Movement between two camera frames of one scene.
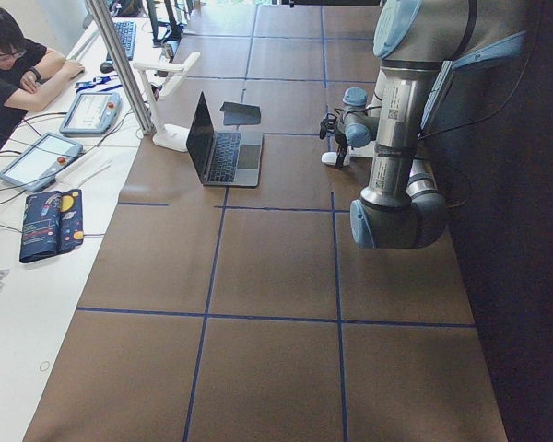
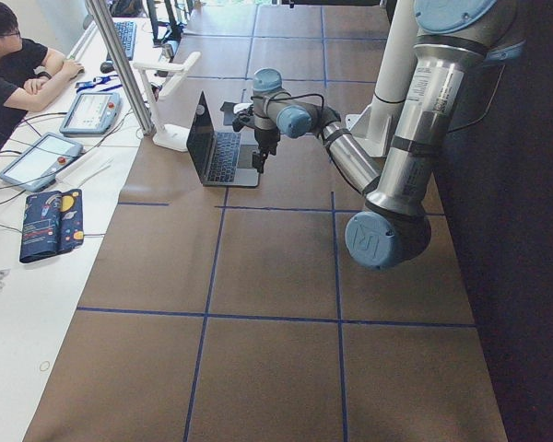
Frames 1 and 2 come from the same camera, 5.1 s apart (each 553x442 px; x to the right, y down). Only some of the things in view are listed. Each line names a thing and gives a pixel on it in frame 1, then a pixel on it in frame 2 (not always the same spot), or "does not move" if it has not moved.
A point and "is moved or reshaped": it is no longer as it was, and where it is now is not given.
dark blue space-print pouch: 52,224 does not move
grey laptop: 222,157 does not move
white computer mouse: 330,157 is moved or reshaped
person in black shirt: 17,76 does not move
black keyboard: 127,30 does not move
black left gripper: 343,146 → 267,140
